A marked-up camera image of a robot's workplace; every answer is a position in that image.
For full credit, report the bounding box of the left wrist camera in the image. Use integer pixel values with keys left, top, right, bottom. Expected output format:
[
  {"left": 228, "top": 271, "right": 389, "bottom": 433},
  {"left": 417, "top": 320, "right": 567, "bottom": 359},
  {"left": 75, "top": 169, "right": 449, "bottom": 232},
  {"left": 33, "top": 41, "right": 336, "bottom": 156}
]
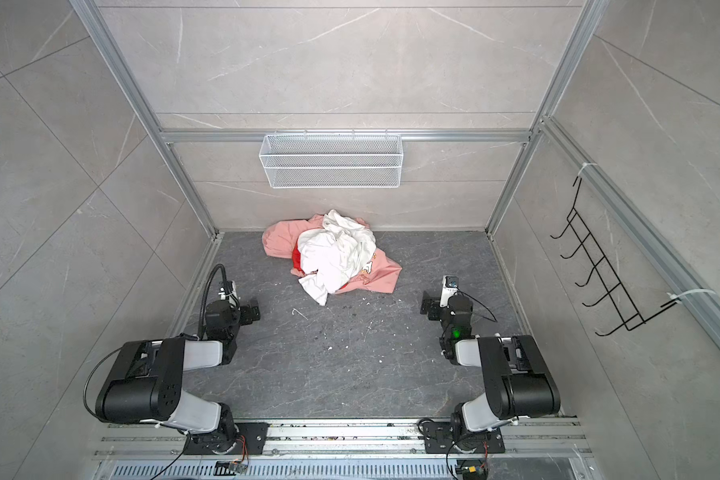
[{"left": 218, "top": 280, "right": 240, "bottom": 309}]

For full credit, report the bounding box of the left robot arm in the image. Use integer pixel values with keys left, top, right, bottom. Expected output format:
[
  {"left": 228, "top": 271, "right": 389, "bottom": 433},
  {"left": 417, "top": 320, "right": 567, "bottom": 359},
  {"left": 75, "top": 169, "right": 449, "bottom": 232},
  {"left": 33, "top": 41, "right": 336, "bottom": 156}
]
[{"left": 93, "top": 299, "right": 269, "bottom": 456}]

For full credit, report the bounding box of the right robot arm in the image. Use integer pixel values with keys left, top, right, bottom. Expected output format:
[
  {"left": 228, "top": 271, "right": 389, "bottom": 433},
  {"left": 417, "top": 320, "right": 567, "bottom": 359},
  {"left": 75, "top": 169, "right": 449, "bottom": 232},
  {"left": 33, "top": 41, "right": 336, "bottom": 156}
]
[{"left": 419, "top": 289, "right": 561, "bottom": 453}]

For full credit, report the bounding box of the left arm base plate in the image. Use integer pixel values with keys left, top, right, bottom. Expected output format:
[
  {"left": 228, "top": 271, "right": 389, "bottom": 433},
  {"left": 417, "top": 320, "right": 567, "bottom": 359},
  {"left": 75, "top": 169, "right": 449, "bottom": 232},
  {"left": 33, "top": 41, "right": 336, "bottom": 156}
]
[{"left": 183, "top": 422, "right": 269, "bottom": 456}]

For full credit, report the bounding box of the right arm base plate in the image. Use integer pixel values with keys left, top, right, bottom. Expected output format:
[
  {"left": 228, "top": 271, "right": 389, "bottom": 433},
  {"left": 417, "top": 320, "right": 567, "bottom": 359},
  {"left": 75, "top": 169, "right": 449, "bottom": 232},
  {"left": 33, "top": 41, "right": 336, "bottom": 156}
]
[{"left": 416, "top": 418, "right": 506, "bottom": 455}]

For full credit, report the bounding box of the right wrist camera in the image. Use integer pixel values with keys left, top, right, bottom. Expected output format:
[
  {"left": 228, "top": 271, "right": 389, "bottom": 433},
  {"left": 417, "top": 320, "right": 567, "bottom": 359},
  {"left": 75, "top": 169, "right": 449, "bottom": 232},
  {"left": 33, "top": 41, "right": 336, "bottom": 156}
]
[{"left": 439, "top": 275, "right": 459, "bottom": 308}]

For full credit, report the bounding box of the black wire hook rack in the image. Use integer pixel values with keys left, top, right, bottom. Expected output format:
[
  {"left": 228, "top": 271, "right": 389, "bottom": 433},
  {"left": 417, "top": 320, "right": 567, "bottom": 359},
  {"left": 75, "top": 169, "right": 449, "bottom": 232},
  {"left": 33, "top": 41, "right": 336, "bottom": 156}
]
[{"left": 549, "top": 177, "right": 681, "bottom": 338}]

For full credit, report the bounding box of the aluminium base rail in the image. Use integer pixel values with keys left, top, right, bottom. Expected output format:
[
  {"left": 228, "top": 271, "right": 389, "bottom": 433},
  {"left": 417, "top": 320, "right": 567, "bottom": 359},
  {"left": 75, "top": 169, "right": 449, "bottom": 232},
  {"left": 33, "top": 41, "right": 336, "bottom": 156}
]
[{"left": 83, "top": 417, "right": 602, "bottom": 479}]

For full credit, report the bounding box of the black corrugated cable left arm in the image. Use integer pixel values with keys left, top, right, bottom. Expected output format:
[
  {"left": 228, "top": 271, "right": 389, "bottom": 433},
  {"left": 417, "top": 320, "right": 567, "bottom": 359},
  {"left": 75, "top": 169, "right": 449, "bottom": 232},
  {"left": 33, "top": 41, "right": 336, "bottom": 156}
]
[{"left": 196, "top": 263, "right": 229, "bottom": 340}]

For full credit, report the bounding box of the white wire mesh basket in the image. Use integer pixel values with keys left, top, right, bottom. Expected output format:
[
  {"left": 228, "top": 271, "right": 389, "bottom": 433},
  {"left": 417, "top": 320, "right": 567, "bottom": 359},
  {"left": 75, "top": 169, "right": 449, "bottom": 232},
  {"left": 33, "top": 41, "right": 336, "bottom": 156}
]
[{"left": 259, "top": 133, "right": 404, "bottom": 189}]

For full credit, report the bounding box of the aluminium frame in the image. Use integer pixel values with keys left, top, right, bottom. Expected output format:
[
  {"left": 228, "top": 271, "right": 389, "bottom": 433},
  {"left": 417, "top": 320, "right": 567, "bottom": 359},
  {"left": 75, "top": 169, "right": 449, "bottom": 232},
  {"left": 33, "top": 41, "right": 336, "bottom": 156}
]
[{"left": 71, "top": 1, "right": 720, "bottom": 350}]

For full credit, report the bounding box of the white cloth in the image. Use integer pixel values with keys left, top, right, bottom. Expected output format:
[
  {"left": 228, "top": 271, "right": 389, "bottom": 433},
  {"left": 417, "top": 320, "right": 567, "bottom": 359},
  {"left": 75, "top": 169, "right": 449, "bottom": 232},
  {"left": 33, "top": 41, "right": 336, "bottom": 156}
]
[{"left": 296, "top": 210, "right": 376, "bottom": 306}]

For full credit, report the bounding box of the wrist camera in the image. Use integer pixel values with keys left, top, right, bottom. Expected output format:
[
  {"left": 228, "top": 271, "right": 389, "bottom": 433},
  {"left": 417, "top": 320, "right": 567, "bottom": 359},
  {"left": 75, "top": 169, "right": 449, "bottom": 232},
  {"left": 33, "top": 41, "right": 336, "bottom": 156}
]
[
  {"left": 439, "top": 275, "right": 459, "bottom": 308},
  {"left": 218, "top": 280, "right": 240, "bottom": 309}
]

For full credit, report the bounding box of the pink cloth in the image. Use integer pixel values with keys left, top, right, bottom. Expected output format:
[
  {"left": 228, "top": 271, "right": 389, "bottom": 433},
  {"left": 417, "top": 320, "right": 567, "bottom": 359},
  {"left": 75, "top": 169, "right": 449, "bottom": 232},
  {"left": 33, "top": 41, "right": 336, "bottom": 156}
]
[{"left": 262, "top": 214, "right": 402, "bottom": 295}]

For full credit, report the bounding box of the red cloth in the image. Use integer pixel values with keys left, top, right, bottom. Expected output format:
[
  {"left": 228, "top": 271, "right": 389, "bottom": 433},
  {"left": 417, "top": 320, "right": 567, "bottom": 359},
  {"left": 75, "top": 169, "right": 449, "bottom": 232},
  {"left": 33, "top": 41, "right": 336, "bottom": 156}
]
[{"left": 291, "top": 245, "right": 304, "bottom": 276}]

